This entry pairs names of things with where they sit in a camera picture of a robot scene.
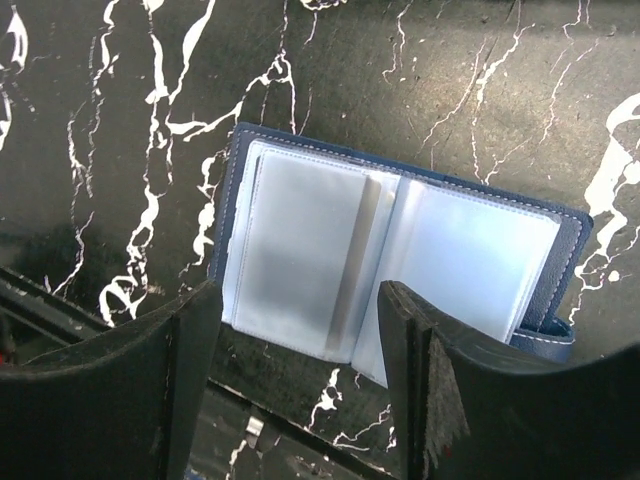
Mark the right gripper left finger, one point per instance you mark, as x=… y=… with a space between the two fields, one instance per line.
x=123 y=404

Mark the blue card holder wallet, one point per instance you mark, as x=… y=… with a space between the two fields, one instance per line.
x=309 y=230

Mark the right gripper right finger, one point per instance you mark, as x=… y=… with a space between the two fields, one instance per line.
x=466 y=406

